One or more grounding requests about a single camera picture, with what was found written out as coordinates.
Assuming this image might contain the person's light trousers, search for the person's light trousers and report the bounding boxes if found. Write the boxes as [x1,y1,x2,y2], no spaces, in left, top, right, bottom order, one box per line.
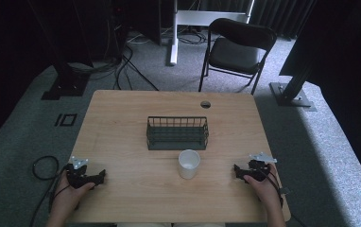
[115,222,226,227]

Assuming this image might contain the person's left hand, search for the person's left hand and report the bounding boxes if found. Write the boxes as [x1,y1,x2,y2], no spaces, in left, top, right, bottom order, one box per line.
[49,171,96,216]

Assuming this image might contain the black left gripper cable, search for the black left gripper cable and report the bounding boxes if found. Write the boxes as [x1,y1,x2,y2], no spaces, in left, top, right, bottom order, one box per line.
[28,155,71,227]

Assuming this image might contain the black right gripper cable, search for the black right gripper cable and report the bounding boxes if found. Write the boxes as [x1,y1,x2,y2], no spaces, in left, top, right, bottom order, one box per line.
[262,168,307,227]

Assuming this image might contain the black folding chair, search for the black folding chair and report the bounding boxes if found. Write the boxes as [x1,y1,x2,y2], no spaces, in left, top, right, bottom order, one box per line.
[198,17,278,96]

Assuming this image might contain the black metal stand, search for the black metal stand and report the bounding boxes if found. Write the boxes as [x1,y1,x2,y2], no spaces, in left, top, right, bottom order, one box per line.
[26,0,91,101]
[268,61,318,113]

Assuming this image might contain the black computer tower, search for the black computer tower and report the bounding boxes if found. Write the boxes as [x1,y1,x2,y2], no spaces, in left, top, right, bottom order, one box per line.
[111,0,163,61]

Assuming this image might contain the person's right hand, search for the person's right hand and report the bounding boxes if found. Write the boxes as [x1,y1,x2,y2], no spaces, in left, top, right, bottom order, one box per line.
[242,163,284,210]

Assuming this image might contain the dark wire basket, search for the dark wire basket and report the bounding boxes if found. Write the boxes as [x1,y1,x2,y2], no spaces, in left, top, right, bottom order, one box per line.
[146,115,210,151]

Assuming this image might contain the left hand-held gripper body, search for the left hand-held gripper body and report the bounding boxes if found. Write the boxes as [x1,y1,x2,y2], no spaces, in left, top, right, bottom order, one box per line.
[65,155,91,190]

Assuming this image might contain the bundle of floor cables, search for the bundle of floor cables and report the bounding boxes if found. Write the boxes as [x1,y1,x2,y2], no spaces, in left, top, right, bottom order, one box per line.
[68,26,208,93]

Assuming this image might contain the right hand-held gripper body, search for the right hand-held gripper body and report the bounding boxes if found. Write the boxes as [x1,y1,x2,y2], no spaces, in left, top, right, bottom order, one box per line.
[247,152,278,183]

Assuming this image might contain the white cup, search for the white cup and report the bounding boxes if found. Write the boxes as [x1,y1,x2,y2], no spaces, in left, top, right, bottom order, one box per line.
[178,148,201,180]

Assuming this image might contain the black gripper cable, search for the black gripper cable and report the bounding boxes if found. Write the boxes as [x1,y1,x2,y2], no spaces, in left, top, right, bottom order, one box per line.
[262,168,307,227]
[28,155,71,227]

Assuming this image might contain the white desk frame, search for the white desk frame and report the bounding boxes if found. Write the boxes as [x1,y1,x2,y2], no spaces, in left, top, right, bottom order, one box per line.
[168,0,256,66]

